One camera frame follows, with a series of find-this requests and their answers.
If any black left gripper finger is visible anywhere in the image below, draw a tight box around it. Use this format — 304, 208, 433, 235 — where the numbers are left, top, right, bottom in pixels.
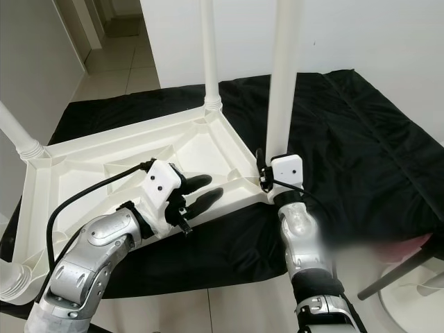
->
187, 187, 224, 216
180, 173, 212, 195

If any white plastic table leg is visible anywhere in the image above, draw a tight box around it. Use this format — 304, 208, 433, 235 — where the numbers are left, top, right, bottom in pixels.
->
0, 260, 35, 302
0, 103, 46, 160
265, 0, 302, 159
201, 0, 223, 113

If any white plastic table top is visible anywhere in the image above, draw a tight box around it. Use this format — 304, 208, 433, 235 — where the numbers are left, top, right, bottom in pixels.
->
10, 103, 275, 302

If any black table cloth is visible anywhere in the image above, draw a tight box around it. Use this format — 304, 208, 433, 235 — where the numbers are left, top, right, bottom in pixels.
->
0, 69, 444, 320

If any black stand pole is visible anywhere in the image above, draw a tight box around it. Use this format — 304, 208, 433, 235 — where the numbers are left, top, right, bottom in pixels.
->
357, 251, 444, 300

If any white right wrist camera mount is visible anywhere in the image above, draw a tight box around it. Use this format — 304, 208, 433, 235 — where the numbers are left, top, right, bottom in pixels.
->
269, 154, 305, 205

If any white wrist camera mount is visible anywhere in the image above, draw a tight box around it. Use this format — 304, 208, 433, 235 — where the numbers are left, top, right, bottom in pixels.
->
269, 154, 305, 205
142, 160, 185, 226

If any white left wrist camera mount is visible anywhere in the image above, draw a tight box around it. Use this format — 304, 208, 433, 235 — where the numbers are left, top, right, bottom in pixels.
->
142, 160, 185, 226

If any white door frame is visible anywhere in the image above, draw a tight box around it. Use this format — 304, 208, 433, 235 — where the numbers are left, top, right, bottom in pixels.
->
55, 0, 105, 53

